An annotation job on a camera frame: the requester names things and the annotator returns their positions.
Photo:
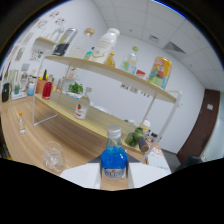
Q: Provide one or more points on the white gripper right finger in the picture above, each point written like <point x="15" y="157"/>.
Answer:
<point x="146" y="174"/>

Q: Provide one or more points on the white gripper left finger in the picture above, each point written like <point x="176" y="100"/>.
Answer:
<point x="85" y="175"/>

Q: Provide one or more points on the blue liquid bottle silver cap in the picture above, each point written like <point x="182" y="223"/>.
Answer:
<point x="114" y="160"/>

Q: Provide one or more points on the clear bottle orange cap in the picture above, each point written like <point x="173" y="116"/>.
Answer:
<point x="22" y="126"/>

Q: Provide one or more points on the large white milk bottle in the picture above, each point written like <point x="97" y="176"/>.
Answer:
<point x="105" y="45"/>

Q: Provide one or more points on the white cup red lid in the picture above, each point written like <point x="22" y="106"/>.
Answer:
<point x="146" y="125"/>

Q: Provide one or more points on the green cup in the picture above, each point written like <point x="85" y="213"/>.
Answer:
<point x="17" y="89"/>

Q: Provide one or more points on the black wooden muddler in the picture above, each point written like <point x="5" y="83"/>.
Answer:
<point x="143" y="144"/>

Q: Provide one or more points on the clear glass with ice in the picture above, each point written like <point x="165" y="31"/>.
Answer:
<point x="54" y="158"/>

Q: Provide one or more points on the black chair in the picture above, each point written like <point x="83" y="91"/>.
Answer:
<point x="191" y="162"/>

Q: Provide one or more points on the clear bottle red label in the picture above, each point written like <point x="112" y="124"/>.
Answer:
<point x="81" y="108"/>

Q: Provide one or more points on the green potted plant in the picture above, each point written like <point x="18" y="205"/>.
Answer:
<point x="75" y="88"/>

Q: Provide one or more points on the red liquid bottle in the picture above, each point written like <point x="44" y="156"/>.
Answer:
<point x="47" y="90"/>

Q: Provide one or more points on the small red box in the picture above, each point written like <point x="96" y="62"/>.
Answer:
<point x="140" y="74"/>

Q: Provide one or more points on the light blue cylinder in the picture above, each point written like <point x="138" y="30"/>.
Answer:
<point x="31" y="90"/>

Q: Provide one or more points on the yellow snack bag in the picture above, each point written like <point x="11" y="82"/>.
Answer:
<point x="160" y="73"/>

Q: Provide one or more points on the white kitchen scale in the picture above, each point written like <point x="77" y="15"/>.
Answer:
<point x="19" y="96"/>

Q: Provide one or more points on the two-tier wooden shelf rack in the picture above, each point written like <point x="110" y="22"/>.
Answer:
<point x="110" y="70"/>

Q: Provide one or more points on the black kettle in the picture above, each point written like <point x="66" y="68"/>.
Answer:
<point x="6" y="93"/>

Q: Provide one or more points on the clear bottle green cap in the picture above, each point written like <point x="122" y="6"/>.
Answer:
<point x="129" y="61"/>

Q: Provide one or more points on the amber liquid bottle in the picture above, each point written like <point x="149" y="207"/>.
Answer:
<point x="110" y="61"/>

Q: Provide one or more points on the teal bottle black cap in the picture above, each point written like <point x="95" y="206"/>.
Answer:
<point x="88" y="55"/>

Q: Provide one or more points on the black and yellow can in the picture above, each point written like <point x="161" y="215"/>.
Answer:
<point x="63" y="43"/>

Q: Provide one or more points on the wooden wall shelf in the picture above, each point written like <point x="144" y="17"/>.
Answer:
<point x="46" y="40"/>

